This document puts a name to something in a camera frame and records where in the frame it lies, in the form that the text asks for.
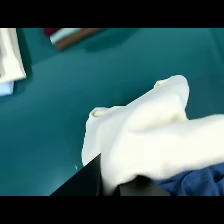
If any cream T-shirt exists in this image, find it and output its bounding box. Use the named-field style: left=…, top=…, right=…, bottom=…
left=81, top=74, right=224, bottom=197

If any red garment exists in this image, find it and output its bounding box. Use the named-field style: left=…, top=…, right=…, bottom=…
left=43, top=28, right=60, bottom=38

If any white garment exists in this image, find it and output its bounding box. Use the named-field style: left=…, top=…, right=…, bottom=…
left=0, top=28, right=27, bottom=85

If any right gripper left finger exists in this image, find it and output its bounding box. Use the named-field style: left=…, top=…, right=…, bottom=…
left=49, top=153, right=103, bottom=197

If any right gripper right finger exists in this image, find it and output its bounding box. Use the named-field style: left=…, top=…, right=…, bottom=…
left=117, top=175, right=171, bottom=197

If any light blue garment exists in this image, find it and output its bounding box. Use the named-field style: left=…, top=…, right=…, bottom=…
left=0, top=80, right=16, bottom=97

